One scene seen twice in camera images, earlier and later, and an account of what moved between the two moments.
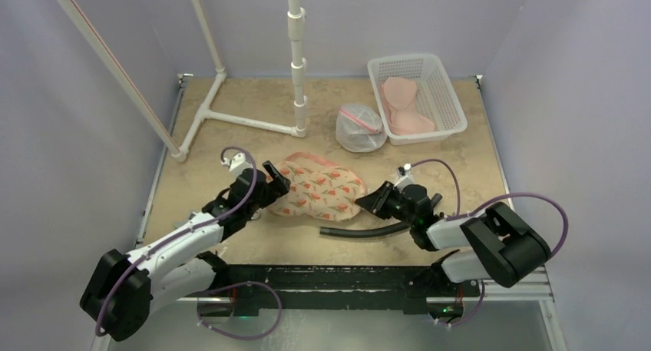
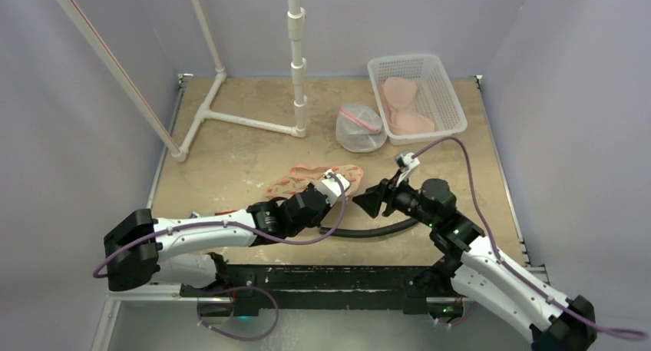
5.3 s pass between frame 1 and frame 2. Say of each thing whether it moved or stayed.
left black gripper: moved
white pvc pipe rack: stayed
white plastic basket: stayed
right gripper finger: stayed
